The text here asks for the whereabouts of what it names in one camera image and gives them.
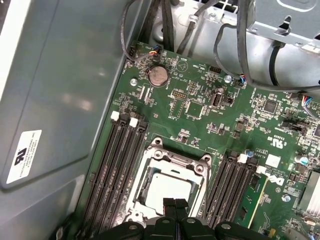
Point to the silver green CPU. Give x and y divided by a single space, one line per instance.
172 187

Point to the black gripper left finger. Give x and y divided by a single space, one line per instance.
162 228

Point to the silver finned heatsink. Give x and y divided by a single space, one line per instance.
311 192

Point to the black RAM slot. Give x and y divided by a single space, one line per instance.
230 187
122 175
218 187
100 175
132 175
242 187
111 175

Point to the black grey PC case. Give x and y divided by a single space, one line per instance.
62 87

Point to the metal CPU locking lever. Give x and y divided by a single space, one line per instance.
206 192

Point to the white label sticker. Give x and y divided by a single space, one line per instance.
25 157

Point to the silver metal drive cage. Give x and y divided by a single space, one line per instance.
262 15

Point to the internal USB port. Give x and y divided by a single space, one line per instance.
217 101

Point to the CPU socket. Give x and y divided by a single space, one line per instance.
158 153

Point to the green RAM stick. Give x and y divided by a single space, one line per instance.
255 200

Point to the green motherboard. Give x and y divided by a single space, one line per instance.
200 130

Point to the round coin cell battery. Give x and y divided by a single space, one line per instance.
158 75

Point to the metal socket cover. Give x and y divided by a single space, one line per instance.
185 175

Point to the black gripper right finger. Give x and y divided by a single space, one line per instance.
192 228

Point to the silver motherboard screw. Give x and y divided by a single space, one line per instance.
227 78
133 81
287 198

